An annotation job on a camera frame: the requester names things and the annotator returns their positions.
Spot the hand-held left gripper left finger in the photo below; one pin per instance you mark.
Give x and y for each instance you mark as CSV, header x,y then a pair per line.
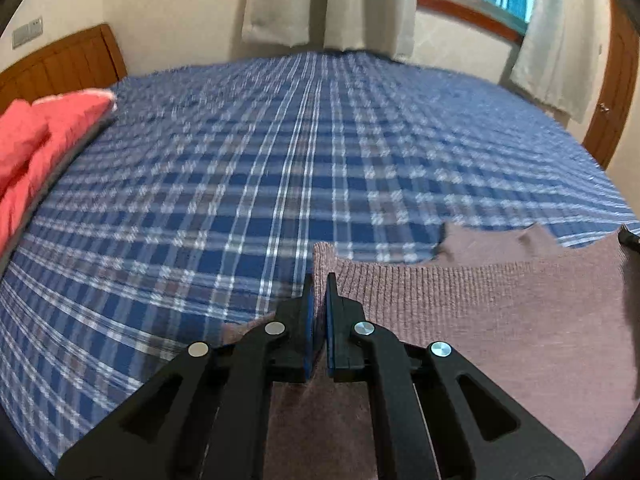
x,y
311,330

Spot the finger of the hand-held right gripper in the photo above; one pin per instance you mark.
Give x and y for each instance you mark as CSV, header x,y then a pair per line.
x,y
632,242

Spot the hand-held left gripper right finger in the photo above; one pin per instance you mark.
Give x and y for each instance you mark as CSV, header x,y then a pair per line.
x,y
329,330

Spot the mauve knit sweater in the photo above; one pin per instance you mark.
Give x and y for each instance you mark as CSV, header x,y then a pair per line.
x,y
500,320

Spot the wooden door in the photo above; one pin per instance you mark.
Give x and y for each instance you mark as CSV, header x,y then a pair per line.
x,y
615,85

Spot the bed with blue plaid sheet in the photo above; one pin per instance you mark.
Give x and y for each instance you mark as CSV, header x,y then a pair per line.
x,y
300,160

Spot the narrow beige curtain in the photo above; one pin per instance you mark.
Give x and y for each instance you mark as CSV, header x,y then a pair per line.
x,y
560,35

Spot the wooden window sill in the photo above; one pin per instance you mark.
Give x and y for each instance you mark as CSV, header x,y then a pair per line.
x,y
465,15

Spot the wide beige curtain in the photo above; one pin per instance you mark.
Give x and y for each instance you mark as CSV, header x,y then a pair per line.
x,y
325,5

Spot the red folded quilt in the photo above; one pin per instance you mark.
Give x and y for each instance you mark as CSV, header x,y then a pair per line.
x,y
35,145

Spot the wooden headboard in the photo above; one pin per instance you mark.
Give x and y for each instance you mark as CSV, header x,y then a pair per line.
x,y
65,65

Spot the grey wall switch panel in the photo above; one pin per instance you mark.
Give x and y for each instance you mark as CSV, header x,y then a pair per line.
x,y
27,32

